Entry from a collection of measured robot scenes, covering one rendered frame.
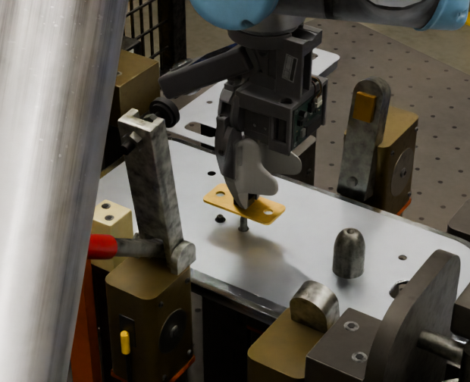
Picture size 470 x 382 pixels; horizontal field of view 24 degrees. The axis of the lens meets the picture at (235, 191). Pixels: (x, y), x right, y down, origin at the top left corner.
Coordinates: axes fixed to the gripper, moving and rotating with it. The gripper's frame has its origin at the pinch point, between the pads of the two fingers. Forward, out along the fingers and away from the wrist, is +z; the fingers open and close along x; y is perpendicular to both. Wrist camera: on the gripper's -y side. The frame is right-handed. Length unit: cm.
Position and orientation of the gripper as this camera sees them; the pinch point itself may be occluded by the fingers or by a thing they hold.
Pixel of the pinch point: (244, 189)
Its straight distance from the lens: 114.9
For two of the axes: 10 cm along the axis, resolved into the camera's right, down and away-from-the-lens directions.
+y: 8.4, 3.2, -4.5
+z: -0.1, 8.2, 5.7
